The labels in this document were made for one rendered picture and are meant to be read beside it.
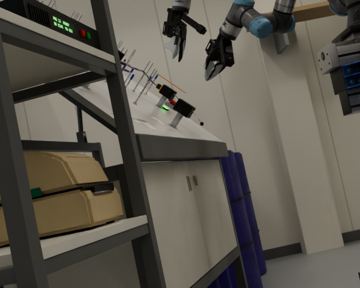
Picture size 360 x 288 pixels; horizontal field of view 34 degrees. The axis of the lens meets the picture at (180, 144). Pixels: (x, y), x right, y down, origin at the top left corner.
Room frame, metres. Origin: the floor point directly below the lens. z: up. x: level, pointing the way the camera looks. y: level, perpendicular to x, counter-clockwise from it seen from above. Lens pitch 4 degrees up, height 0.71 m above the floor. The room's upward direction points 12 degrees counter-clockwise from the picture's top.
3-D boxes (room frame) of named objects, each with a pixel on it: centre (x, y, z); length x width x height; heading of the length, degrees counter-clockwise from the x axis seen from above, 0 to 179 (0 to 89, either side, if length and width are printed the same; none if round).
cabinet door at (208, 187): (2.35, -0.08, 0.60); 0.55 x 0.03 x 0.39; 165
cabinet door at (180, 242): (1.82, 0.07, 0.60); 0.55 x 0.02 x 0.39; 165
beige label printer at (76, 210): (1.33, 0.33, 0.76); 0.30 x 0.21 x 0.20; 78
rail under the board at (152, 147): (2.08, -0.03, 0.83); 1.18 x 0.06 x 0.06; 165
